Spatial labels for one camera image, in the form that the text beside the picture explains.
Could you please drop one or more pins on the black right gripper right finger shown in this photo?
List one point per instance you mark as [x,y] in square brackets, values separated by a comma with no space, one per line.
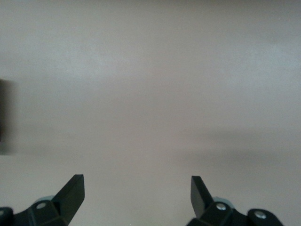
[202,204]

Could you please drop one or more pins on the black plastic box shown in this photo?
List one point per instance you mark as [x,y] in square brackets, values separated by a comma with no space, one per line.
[5,110]

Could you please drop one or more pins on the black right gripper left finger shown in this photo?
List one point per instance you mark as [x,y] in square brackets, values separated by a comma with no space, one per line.
[68,202]

